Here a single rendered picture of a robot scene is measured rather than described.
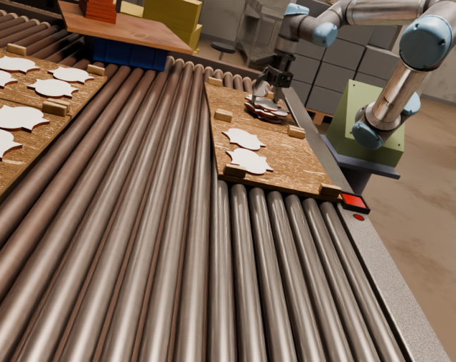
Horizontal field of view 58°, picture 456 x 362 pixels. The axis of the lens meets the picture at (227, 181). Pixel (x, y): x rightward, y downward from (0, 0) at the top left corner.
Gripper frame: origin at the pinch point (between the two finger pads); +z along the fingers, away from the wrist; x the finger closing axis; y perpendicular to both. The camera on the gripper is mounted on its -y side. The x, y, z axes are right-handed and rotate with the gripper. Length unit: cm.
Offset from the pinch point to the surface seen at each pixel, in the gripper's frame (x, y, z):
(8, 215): -91, 51, 6
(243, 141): -24.3, 25.5, 3.9
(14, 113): -85, 13, 4
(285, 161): -15.4, 36.7, 4.8
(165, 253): -67, 66, 6
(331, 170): 3.4, 39.1, 6.9
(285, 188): -26, 50, 5
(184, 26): 153, -371, 44
